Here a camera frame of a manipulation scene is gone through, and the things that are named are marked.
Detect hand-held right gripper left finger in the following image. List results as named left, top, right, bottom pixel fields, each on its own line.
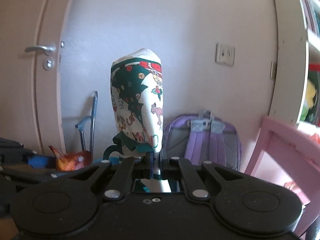
left=70, top=152, right=154, bottom=202

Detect row of books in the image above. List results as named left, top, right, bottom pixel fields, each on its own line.
left=301, top=0, right=320, bottom=36

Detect yellow green plush toy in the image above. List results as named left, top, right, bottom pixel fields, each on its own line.
left=303, top=79, right=317, bottom=116

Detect orange mesh bag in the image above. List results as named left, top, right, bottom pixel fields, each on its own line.
left=48, top=145, right=92, bottom=172

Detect green box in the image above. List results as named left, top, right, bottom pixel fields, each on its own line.
left=307, top=65, right=320, bottom=126

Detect orange snack packet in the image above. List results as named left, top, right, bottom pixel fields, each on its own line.
left=284, top=179, right=304, bottom=195

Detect pink wooden table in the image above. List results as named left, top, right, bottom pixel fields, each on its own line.
left=244, top=116, right=320, bottom=238

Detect silver door handle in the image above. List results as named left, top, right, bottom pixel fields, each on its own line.
left=24, top=44, right=56, bottom=55

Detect white wall socket plate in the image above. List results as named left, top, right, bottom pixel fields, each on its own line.
left=215, top=42, right=236, bottom=67

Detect cream room door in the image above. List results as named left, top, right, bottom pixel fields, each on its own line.
left=0, top=0, right=75, bottom=160

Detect white bookshelf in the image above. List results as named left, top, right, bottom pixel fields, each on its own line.
left=269, top=0, right=320, bottom=128

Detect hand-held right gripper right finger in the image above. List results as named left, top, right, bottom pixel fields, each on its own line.
left=160, top=156, right=244, bottom=202

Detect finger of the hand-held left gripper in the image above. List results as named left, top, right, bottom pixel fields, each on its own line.
left=22, top=152, right=59, bottom=170
left=1, top=166, right=72, bottom=182

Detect purple grey backpack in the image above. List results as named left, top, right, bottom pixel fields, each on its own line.
left=162, top=110, right=242, bottom=173

